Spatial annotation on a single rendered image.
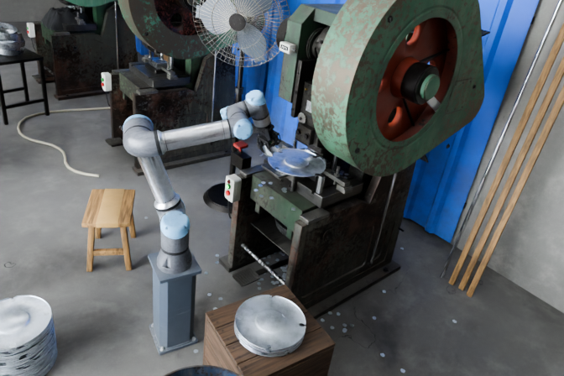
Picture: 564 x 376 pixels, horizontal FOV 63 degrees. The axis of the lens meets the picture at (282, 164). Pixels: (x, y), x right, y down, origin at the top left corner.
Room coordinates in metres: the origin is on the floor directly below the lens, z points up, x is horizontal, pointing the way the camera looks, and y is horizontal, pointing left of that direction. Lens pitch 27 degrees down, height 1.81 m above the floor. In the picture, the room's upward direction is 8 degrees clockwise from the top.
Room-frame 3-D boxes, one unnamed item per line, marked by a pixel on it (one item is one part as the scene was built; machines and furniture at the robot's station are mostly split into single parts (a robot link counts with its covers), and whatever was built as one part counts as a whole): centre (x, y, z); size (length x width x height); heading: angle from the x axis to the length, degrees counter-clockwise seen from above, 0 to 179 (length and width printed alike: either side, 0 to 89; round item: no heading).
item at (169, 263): (1.56, 0.41, 0.50); 0.15 x 0.15 x 0.10
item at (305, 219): (2.02, -0.45, 0.45); 0.92 x 0.12 x 0.90; 134
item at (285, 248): (2.12, -0.17, 0.31); 0.43 x 0.42 x 0.01; 44
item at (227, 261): (2.40, -0.08, 0.45); 0.92 x 0.12 x 0.90; 134
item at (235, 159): (2.18, 0.22, 0.62); 0.10 x 0.06 x 0.20; 44
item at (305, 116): (2.08, -0.13, 1.04); 0.17 x 0.15 x 0.30; 134
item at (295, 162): (2.03, -0.07, 0.78); 0.29 x 0.29 x 0.01
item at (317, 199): (2.11, -0.16, 0.68); 0.45 x 0.30 x 0.06; 44
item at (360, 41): (1.94, -0.47, 1.33); 1.03 x 0.28 x 0.82; 134
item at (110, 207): (2.08, 0.91, 0.16); 0.34 x 0.24 x 0.34; 15
